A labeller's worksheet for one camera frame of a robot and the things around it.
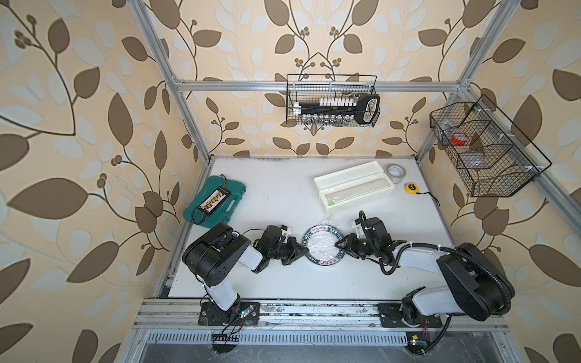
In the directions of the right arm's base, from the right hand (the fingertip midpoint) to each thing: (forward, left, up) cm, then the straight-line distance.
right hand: (336, 246), depth 88 cm
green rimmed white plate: (+2, +6, +1) cm, 7 cm away
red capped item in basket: (+25, -44, +31) cm, 60 cm away
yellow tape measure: (+27, -39, +1) cm, 47 cm away
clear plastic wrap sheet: (+11, +1, +1) cm, 11 cm away
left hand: (-1, +11, +2) cm, 11 cm away
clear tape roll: (+38, -35, 0) cm, 51 cm away
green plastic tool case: (+14, +47, +4) cm, 49 cm away
